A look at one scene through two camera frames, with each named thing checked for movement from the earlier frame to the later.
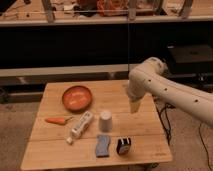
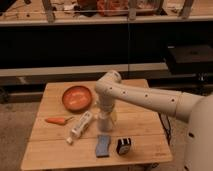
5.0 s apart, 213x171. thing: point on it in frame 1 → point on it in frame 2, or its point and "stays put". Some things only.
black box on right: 190,56 stays put
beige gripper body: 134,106 → 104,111
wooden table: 83,123 stays put
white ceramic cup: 105,120 stays put
